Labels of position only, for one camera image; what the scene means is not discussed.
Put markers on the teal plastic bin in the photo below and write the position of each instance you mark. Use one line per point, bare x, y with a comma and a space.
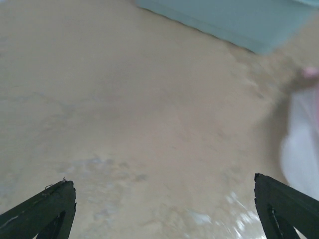
260, 26

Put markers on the white mesh laundry bag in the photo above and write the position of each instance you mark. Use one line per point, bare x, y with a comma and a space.
299, 157

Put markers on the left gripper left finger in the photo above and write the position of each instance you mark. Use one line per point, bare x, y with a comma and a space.
47, 215

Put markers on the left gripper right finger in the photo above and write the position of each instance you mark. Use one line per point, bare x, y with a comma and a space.
283, 210

